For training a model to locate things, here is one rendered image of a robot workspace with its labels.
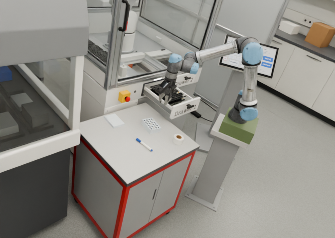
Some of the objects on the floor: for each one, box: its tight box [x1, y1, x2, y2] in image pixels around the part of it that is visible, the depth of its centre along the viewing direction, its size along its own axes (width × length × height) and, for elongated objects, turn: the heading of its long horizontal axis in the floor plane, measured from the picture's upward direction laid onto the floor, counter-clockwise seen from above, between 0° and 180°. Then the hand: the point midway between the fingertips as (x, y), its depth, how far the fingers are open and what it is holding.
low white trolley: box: [71, 103, 200, 238], centre depth 211 cm, size 58×62×76 cm
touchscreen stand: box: [195, 70, 243, 160], centre depth 306 cm, size 50×45×102 cm
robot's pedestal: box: [184, 114, 248, 212], centre depth 244 cm, size 30×30×76 cm
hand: (162, 103), depth 198 cm, fingers open, 3 cm apart
